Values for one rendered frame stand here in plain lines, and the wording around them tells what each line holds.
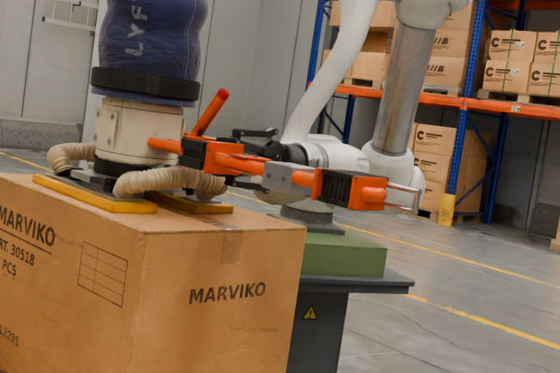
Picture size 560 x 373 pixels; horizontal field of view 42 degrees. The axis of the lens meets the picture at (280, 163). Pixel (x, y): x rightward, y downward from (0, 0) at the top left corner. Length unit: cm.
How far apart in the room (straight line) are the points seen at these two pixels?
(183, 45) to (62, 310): 57
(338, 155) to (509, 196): 896
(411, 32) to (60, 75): 1020
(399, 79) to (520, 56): 725
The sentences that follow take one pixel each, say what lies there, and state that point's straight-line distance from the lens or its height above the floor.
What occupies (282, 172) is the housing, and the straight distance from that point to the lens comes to 118.
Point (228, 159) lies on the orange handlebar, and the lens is 128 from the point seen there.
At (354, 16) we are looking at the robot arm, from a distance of 176.
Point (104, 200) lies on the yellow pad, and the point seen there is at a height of 96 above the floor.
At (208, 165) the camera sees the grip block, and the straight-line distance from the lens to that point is 132.
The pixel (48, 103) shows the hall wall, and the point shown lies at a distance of 1181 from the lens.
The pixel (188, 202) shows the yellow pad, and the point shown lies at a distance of 150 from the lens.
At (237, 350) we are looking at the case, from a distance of 146.
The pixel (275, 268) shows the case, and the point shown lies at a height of 86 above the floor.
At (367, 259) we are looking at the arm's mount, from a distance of 204.
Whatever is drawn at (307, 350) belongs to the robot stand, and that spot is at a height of 50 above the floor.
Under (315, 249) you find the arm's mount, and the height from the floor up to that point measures 82.
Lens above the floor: 118
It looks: 4 degrees down
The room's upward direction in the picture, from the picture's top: 8 degrees clockwise
